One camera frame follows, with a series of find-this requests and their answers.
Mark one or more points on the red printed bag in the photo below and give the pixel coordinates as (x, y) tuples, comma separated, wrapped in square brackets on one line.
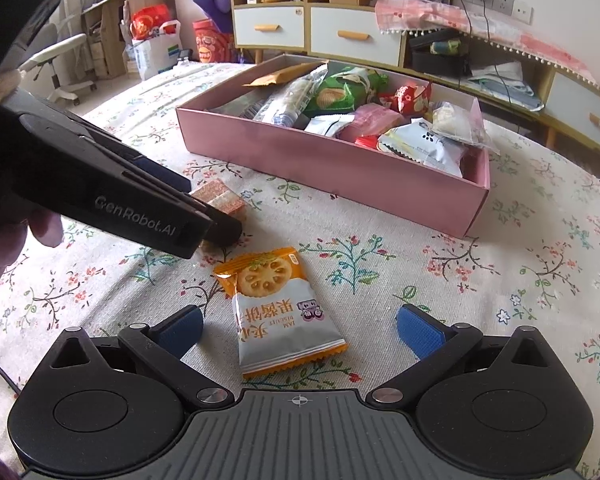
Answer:
[(212, 42)]

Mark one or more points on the white cabinet drawer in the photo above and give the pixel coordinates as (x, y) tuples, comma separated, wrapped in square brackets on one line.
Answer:
[(355, 47), (580, 105), (267, 35)]

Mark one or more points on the floral tablecloth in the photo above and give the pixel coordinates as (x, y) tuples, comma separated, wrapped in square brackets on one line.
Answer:
[(480, 285)]

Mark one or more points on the person's left hand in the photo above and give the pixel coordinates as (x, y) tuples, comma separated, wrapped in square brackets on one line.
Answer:
[(0, 265)]

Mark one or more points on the white shopping bag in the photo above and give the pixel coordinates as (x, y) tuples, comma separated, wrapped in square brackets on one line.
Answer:
[(152, 55)]

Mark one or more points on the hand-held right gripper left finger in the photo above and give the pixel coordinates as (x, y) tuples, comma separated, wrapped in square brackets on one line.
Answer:
[(180, 332)]

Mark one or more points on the pink fringed cloth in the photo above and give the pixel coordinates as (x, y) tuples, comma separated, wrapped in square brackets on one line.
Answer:
[(430, 15)]

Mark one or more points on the white wall sockets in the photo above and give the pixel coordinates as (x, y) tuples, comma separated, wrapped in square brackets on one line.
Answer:
[(522, 10)]

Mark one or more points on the brown biscuit packet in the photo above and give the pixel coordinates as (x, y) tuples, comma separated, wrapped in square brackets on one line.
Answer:
[(222, 199)]

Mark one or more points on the green snack packet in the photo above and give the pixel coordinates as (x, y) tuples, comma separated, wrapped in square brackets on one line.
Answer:
[(367, 79), (332, 96)]

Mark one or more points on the black storage case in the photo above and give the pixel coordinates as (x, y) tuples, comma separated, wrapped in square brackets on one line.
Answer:
[(437, 62)]

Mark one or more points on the long wooden cabinet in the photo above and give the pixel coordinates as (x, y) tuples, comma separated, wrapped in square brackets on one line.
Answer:
[(306, 30)]

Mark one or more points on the white bread packet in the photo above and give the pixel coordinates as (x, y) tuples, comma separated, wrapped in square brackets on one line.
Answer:
[(457, 120)]

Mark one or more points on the red white-print snack packet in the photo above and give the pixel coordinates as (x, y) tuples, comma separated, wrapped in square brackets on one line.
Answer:
[(415, 99)]

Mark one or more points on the white office chair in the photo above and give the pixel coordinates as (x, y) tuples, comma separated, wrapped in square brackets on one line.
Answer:
[(60, 45)]

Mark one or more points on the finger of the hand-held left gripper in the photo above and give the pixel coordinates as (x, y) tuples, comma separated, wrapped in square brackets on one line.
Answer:
[(160, 172), (225, 232)]

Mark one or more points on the pink snack packet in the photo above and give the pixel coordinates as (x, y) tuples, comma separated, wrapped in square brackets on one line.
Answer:
[(375, 120)]

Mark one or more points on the clear wafer packet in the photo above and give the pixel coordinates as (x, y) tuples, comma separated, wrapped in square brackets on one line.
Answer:
[(290, 97)]

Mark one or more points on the orange biscuit packet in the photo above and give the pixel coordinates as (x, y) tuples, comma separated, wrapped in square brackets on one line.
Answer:
[(280, 320)]

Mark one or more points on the pink cardboard box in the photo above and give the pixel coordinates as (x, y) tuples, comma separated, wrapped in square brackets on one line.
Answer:
[(330, 170)]

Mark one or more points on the silver snack packet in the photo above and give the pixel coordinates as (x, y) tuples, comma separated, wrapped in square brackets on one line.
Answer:
[(330, 124)]

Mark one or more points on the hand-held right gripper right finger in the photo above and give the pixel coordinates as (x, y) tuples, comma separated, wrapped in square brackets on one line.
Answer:
[(420, 332)]

